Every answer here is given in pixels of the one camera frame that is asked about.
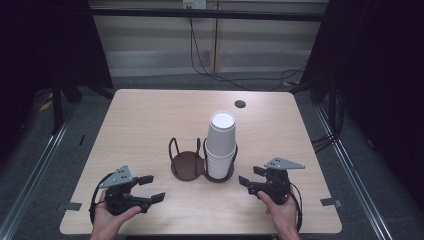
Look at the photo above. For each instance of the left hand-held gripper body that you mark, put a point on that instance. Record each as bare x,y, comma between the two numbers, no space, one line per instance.
116,198

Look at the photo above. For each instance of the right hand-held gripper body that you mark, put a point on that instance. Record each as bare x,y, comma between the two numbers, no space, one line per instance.
276,186

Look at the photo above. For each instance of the stack of white cups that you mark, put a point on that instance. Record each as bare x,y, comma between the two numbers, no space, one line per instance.
218,166

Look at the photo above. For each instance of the brown double cup holder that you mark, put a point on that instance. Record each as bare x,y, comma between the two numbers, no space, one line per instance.
186,165

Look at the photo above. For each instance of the single white paper cup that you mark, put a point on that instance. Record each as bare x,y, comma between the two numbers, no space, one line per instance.
220,133

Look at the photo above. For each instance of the person's left hand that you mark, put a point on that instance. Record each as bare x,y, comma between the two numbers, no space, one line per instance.
108,221

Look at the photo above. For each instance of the person's right hand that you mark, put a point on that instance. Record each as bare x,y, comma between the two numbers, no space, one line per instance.
285,216

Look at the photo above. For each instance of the grey tape piece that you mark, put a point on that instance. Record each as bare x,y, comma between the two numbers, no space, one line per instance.
330,202
71,206

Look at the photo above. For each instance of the small black floor strip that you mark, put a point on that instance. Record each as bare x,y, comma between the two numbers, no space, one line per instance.
82,140

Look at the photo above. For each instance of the black round table grommet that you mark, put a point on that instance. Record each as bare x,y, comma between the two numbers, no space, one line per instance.
240,103

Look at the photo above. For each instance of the yellow floor tape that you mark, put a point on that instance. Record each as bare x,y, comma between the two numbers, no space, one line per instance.
45,106
291,83

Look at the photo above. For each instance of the black metal stand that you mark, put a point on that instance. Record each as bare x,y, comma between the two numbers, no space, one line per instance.
57,110
333,106

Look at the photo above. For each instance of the black curtain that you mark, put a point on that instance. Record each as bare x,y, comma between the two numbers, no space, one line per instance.
43,43
383,66

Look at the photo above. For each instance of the black horizontal bar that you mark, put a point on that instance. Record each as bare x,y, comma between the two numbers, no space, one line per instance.
200,14

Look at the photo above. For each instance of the metal floor rail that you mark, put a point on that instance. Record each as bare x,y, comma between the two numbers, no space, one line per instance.
36,173
353,173

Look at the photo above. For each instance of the white wall outlet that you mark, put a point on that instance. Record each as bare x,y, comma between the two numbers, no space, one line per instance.
194,4

